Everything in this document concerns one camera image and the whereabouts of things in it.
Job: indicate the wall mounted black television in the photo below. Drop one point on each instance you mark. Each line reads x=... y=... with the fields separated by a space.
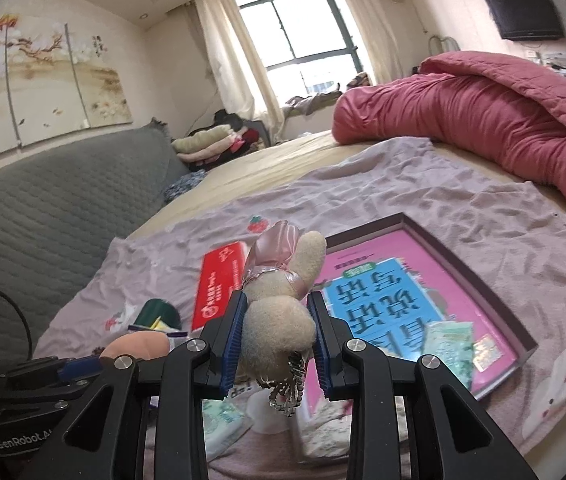
x=522 y=20

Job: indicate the beige makeup sponge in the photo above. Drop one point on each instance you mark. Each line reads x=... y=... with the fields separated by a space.
x=146 y=346

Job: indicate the window with dark frame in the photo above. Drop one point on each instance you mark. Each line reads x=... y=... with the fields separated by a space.
x=305 y=45

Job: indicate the blossom wall painting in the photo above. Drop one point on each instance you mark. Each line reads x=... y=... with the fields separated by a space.
x=55 y=78

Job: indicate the left cream curtain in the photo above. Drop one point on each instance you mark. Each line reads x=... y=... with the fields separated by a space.
x=237 y=68

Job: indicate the folded blankets pile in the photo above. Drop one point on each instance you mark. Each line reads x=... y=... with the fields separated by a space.
x=214 y=146

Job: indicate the pink book in tray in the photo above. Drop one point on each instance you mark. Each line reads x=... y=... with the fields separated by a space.
x=391 y=277

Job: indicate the yellow sachet packet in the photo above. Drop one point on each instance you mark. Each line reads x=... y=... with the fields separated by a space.
x=171 y=332

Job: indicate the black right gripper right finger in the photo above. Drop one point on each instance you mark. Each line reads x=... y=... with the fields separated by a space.
x=450 y=435

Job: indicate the pink red quilt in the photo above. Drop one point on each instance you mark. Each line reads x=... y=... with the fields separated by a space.
x=507 y=110

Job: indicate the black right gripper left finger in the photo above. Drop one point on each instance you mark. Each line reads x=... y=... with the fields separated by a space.
x=102 y=436

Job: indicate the grey quilted headboard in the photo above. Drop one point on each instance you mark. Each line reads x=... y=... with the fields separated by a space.
x=59 y=211

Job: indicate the right cream curtain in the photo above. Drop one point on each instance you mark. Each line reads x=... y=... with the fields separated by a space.
x=378 y=39

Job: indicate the clothes on window sill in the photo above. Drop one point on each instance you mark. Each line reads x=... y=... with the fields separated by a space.
x=307 y=105

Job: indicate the red tissue box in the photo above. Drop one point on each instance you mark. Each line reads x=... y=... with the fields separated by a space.
x=221 y=275

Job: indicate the green flower tissue pack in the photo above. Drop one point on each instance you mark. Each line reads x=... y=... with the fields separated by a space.
x=224 y=424

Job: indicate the dark floral cloth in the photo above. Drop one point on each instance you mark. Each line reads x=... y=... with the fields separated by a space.
x=183 y=185

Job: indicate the dark green cylinder bottle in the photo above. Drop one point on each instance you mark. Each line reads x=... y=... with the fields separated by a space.
x=158 y=308

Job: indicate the plush bunny pink bow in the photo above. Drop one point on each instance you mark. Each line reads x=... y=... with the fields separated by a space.
x=278 y=330

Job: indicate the cream curtain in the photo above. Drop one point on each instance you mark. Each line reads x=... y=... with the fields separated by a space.
x=237 y=68
x=378 y=39

